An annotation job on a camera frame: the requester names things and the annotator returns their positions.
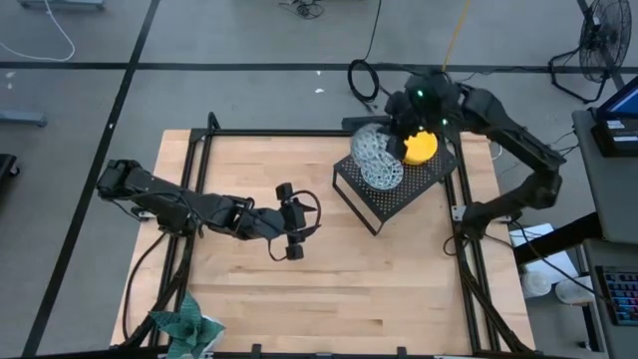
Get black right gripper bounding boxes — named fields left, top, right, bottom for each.
left=383, top=73, right=431, bottom=162

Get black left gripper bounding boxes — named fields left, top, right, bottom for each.
left=247, top=181, right=321, bottom=262

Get yellow plastic mini bowl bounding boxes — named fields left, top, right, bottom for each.
left=401, top=130, right=440, bottom=167

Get teal bowl patterned inside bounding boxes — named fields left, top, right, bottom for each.
left=359, top=149, right=406, bottom=192
left=350, top=123, right=396, bottom=172

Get black perforated metal shelf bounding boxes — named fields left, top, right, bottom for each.
left=332, top=144, right=461, bottom=236

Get green artificial plant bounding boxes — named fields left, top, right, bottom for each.
left=149, top=291, right=225, bottom=359

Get white paper sheet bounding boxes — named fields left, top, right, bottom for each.
left=507, top=222, right=582, bottom=280

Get white paper cup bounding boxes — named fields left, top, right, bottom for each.
left=520, top=270, right=553, bottom=299
left=554, top=276, right=597, bottom=305

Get grey desk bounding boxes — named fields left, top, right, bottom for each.
left=571, top=108, right=638, bottom=245

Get black box with labels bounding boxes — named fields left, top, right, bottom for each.
left=590, top=117, right=638, bottom=159

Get black standing fan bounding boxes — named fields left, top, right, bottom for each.
left=547, top=0, right=634, bottom=105

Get laptop screen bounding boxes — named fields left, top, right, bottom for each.
left=595, top=74, right=638, bottom=121

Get colourful lit keyboard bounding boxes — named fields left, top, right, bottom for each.
left=595, top=265, right=638, bottom=328

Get grey cart base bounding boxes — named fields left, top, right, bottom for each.
left=0, top=110, right=49, bottom=128

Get black caster leg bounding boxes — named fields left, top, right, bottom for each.
left=0, top=153, right=21, bottom=193

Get black coiled cable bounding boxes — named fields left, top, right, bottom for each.
left=347, top=0, right=390, bottom=114

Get black aluminium table frame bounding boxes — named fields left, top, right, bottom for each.
left=118, top=112, right=537, bottom=359

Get yellow cable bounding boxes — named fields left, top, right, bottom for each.
left=441, top=0, right=473, bottom=74

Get black cable bundle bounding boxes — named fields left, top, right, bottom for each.
left=278, top=0, right=325, bottom=20

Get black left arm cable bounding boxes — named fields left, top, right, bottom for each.
left=122, top=231, right=168, bottom=343

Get white floor cable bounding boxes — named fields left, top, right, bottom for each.
left=0, top=0, right=77, bottom=64

